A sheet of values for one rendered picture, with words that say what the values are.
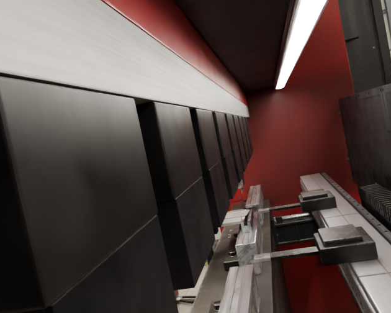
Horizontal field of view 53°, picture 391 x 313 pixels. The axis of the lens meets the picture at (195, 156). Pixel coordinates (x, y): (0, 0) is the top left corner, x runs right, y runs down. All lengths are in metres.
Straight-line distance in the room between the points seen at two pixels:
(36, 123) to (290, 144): 2.10
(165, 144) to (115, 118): 0.10
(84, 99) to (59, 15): 0.04
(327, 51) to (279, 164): 0.65
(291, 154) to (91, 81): 2.04
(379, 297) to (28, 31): 0.67
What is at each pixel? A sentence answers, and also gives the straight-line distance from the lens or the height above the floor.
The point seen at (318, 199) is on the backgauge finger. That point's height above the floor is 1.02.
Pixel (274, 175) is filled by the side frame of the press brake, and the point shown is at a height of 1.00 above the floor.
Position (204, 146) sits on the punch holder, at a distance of 0.53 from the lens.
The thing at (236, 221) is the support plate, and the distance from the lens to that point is 1.33.
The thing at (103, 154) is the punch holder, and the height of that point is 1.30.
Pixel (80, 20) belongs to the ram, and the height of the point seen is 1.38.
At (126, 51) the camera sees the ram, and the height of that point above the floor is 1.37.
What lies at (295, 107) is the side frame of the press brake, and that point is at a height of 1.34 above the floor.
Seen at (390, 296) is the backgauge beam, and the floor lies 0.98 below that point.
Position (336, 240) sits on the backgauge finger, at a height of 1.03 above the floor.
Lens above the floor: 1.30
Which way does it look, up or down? 3 degrees down
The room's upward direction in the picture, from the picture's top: 12 degrees counter-clockwise
